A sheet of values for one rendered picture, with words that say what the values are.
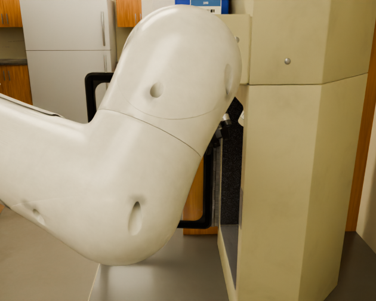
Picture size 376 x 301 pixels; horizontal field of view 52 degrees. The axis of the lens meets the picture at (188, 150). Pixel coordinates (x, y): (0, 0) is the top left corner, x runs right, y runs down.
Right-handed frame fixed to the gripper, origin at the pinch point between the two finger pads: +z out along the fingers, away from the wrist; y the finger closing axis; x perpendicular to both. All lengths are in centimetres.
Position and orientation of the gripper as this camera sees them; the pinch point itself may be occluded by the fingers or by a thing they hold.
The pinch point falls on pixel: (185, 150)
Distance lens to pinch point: 69.1
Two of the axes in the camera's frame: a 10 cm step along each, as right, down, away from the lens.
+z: 0.0, 2.1, 9.8
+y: -9.6, 2.6, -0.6
